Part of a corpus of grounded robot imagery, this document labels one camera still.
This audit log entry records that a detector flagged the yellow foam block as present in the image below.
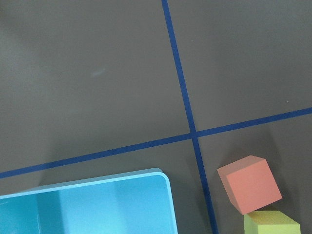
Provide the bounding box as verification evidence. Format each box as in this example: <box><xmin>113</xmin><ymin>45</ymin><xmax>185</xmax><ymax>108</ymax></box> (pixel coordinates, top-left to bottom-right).
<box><xmin>244</xmin><ymin>211</ymin><xmax>301</xmax><ymax>234</ymax></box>

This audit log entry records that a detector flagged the blue plastic bin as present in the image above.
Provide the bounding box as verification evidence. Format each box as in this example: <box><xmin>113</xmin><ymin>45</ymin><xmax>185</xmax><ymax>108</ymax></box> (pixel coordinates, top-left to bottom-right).
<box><xmin>0</xmin><ymin>168</ymin><xmax>178</xmax><ymax>234</ymax></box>

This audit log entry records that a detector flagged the orange foam block left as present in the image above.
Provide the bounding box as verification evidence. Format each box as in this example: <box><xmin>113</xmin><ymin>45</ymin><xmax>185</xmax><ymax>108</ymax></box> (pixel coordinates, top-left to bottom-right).
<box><xmin>217</xmin><ymin>156</ymin><xmax>282</xmax><ymax>215</ymax></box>

